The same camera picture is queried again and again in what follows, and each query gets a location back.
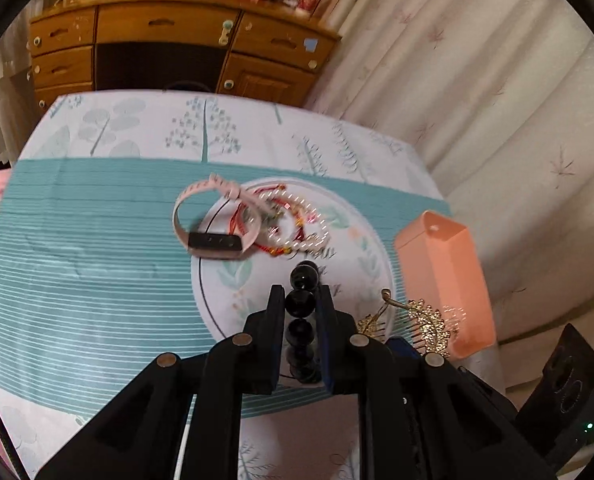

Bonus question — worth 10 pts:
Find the wooden desk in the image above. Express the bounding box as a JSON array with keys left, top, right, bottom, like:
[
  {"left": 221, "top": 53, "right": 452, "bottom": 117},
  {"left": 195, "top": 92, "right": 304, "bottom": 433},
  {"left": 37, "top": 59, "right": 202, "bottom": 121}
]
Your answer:
[{"left": 28, "top": 0, "right": 344, "bottom": 112}]

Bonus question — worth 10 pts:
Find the pink smart band watch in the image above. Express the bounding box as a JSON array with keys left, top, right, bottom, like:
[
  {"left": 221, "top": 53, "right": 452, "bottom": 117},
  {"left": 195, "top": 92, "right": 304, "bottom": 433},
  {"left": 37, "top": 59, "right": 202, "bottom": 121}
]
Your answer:
[{"left": 172, "top": 173, "right": 264, "bottom": 261}]

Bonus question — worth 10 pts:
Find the red string bracelet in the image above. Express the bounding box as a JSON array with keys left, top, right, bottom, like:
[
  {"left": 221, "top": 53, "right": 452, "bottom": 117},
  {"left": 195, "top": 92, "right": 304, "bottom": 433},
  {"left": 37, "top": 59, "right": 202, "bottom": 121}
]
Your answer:
[{"left": 228, "top": 185, "right": 328, "bottom": 257}]

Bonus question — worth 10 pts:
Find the white lace furniture cover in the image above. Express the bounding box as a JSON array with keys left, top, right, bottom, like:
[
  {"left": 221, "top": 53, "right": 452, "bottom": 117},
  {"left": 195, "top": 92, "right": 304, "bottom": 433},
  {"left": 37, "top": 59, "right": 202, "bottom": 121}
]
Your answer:
[{"left": 0, "top": 76, "right": 44, "bottom": 162}]

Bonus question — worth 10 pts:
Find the tree print tablecloth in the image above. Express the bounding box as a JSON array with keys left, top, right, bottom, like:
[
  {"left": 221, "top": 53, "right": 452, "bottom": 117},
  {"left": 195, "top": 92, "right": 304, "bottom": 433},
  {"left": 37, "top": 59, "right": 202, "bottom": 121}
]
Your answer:
[{"left": 0, "top": 90, "right": 508, "bottom": 480}]

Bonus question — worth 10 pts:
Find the gold leaf hair comb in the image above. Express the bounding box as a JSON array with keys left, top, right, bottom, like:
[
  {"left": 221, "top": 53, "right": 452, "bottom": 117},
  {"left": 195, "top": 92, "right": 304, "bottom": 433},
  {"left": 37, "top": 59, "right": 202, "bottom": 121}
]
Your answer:
[{"left": 354, "top": 289, "right": 454, "bottom": 359}]

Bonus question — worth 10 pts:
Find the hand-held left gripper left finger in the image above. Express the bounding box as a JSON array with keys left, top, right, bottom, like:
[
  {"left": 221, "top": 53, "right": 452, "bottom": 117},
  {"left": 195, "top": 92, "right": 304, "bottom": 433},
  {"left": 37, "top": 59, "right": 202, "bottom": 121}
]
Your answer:
[{"left": 36, "top": 285, "right": 286, "bottom": 480}]

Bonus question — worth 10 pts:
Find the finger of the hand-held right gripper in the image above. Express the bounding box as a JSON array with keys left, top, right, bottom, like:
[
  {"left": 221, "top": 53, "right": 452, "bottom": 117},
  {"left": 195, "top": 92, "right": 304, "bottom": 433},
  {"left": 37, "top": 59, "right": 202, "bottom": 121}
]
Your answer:
[{"left": 386, "top": 337, "right": 424, "bottom": 362}]

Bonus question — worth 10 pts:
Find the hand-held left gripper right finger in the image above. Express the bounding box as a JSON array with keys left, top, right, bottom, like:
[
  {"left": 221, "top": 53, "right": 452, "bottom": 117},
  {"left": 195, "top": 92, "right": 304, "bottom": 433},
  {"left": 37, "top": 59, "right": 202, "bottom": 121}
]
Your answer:
[{"left": 318, "top": 285, "right": 558, "bottom": 480}]

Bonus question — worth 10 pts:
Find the white pearl bracelet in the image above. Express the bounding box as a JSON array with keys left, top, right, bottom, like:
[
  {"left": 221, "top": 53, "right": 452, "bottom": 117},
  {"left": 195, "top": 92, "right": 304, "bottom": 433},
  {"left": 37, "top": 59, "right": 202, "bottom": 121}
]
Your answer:
[{"left": 266, "top": 190, "right": 331, "bottom": 255}]

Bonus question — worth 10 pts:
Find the pink plastic box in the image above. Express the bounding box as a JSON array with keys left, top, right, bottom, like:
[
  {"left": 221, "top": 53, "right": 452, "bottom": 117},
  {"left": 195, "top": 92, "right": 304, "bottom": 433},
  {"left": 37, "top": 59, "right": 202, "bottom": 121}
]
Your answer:
[{"left": 394, "top": 210, "right": 498, "bottom": 360}]

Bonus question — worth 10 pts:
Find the black bead bracelet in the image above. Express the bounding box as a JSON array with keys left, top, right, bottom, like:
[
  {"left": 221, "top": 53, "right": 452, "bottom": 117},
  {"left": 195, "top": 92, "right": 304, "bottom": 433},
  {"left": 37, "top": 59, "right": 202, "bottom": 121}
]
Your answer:
[{"left": 283, "top": 261, "right": 324, "bottom": 387}]

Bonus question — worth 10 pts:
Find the cream leaf print curtain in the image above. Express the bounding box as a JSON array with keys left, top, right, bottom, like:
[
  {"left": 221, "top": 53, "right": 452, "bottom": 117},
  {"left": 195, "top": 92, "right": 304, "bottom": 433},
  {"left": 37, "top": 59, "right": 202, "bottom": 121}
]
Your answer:
[{"left": 303, "top": 0, "right": 594, "bottom": 392}]

